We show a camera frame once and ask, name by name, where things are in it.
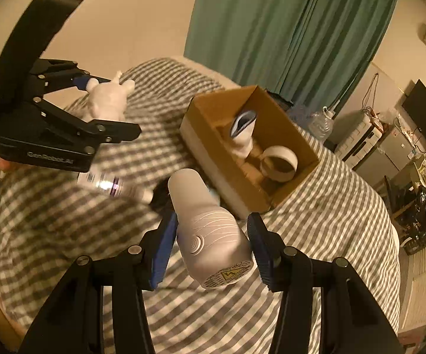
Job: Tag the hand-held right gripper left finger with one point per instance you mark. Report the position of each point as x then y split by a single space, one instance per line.
163 250

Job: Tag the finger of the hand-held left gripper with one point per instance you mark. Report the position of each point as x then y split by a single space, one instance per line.
61 75
102 131

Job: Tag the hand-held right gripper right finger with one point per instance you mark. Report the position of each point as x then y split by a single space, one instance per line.
261 250

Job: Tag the white plush toy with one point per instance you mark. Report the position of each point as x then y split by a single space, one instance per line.
106 99

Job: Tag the white hair dryer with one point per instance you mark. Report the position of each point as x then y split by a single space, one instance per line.
213 228

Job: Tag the cardboard box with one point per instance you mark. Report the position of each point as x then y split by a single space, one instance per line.
213 112

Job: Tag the white tube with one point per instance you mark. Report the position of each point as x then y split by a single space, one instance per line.
124 190

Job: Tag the grey checked blanket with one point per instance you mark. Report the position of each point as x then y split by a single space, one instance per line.
69 228

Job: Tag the white tape roll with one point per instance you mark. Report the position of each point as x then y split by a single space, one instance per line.
272 151

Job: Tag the clear water bottle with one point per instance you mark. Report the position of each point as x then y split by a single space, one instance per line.
321 125

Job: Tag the blue fuzzy cloth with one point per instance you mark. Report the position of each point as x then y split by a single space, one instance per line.
297 112

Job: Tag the grey refrigerator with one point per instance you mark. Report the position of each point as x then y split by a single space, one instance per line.
379 158

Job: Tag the white suitcase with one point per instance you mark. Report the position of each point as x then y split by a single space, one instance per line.
356 132

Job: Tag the black plastic bags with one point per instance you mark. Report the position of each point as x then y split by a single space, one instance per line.
419 210

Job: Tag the green curtain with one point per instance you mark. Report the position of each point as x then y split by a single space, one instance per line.
253 25

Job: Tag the black flat screen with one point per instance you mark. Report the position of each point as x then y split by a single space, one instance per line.
425 114

